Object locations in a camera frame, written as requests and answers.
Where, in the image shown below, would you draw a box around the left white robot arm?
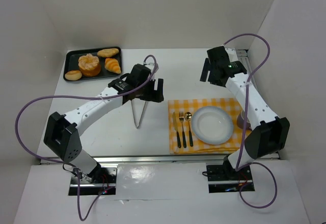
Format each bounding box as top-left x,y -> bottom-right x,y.
44,64 -> 164,183

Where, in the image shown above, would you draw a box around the metal tongs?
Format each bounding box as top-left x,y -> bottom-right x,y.
131,101 -> 148,129

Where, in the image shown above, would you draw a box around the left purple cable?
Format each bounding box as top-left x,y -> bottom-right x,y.
15,54 -> 158,221

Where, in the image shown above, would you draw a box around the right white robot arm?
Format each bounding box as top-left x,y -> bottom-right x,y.
200,46 -> 290,180

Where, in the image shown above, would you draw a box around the small ring bread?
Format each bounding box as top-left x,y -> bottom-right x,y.
64,70 -> 82,81

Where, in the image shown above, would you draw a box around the purple cable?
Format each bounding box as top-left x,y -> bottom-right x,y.
223,33 -> 278,209
15,54 -> 158,221

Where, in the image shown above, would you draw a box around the black handled spoon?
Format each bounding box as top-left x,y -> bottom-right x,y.
184,112 -> 194,147

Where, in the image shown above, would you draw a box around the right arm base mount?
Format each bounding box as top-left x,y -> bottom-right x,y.
202,165 -> 255,193

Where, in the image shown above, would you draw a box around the black baking tray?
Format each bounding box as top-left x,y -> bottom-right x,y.
63,47 -> 122,81

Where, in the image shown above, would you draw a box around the black handled fork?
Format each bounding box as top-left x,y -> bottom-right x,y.
179,111 -> 187,148

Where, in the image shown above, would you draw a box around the sugared round bread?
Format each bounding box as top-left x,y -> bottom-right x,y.
78,53 -> 101,77

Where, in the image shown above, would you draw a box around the white plate blue rim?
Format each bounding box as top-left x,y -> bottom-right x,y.
191,106 -> 234,145

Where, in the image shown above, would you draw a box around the striped croissant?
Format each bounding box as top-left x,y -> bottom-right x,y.
104,58 -> 121,74

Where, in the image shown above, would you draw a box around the oval bread roll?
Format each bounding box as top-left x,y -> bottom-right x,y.
97,48 -> 120,58

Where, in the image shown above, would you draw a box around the front aluminium rail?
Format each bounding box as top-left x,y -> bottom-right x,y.
38,155 -> 281,165

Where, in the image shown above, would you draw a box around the black handled knife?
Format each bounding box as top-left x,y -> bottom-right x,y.
173,112 -> 181,148

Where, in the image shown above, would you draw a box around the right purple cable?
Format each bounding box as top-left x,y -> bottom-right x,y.
223,33 -> 278,209

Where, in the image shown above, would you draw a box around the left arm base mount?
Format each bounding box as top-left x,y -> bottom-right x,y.
62,164 -> 118,196

